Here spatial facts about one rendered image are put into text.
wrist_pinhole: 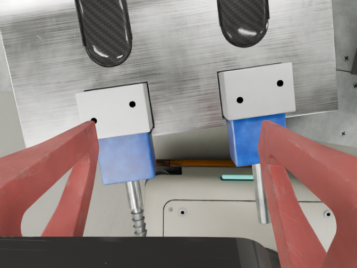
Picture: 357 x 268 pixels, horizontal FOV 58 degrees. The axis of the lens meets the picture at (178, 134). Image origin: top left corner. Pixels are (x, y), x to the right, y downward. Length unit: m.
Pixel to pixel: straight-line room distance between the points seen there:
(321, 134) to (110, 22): 0.23
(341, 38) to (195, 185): 0.63
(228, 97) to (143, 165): 0.08
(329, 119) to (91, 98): 0.23
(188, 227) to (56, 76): 0.71
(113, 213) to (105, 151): 0.98
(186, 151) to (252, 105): 0.91
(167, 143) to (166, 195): 0.29
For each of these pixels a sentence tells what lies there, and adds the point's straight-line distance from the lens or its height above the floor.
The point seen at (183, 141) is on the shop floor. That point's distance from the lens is 1.14.
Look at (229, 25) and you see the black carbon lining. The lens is 0.27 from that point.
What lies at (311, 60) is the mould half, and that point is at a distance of 0.28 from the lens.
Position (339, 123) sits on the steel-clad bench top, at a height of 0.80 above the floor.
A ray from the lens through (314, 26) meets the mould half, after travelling 0.29.
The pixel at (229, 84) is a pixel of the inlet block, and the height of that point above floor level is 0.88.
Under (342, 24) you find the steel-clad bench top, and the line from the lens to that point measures 0.36.
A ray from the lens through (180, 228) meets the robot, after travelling 0.93.
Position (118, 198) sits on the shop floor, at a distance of 1.21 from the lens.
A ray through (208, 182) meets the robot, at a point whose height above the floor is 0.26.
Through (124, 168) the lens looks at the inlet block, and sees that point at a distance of 0.26.
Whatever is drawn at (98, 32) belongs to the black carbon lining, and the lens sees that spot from 0.28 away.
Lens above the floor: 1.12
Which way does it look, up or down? 81 degrees down
